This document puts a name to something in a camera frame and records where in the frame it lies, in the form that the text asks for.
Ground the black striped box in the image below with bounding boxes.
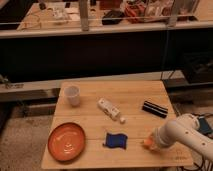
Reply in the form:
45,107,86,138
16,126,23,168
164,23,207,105
142,101,168,118

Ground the orange pepper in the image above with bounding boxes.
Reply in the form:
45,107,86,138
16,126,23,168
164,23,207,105
143,139,152,148

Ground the orange plate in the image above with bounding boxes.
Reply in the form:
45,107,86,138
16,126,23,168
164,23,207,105
47,122,86,162

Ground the black bag on bench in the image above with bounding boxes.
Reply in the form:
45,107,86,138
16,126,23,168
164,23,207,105
102,10,124,25

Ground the red object on bench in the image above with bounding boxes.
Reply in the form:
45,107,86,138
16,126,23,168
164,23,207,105
124,4,145,23

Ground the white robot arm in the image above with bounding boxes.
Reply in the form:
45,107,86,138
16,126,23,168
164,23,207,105
149,114,213,162

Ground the white plastic bottle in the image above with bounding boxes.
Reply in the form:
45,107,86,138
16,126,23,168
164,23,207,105
97,98,126,124

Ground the white ceramic cup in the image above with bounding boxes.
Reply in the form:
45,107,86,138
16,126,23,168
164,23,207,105
64,86,80,107

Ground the blue crumpled cloth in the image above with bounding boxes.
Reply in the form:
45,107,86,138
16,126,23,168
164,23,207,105
103,133,128,149

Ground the metal frame post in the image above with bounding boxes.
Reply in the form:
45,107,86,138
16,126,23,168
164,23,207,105
79,0,89,31

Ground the wooden table board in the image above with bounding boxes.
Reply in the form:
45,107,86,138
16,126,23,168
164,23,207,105
41,81,193,169

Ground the black power adapter box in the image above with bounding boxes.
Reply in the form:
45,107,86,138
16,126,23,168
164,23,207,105
198,117,213,135

